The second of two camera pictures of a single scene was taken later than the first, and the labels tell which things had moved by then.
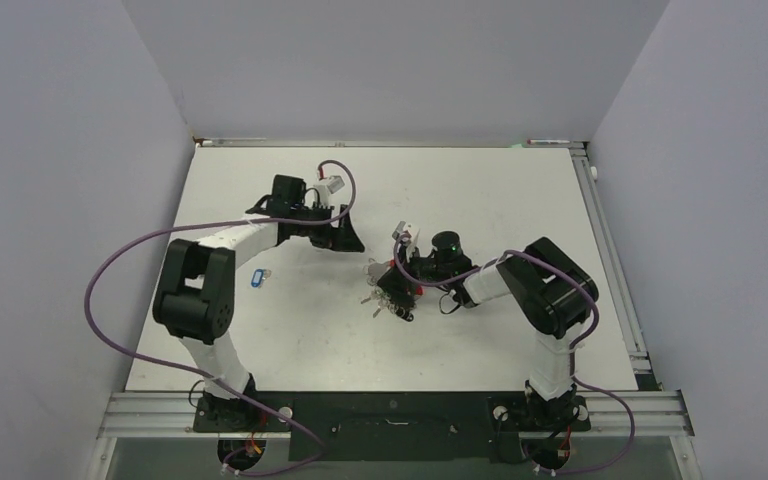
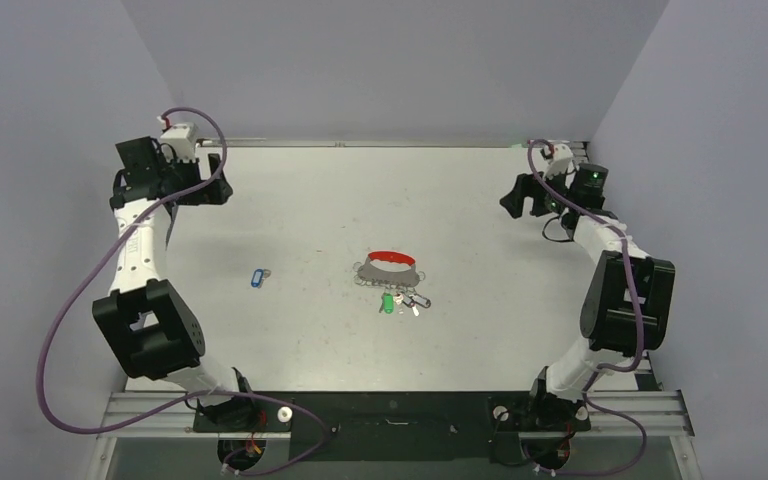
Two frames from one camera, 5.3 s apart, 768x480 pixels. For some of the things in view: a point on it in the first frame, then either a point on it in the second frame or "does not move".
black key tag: [405, 314] to [417, 298]
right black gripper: [397, 280] to [526, 185]
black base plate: [395, 426] does not move
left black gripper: [343, 237] to [216, 192]
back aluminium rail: [212, 141] does not move
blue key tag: [257, 277] does not move
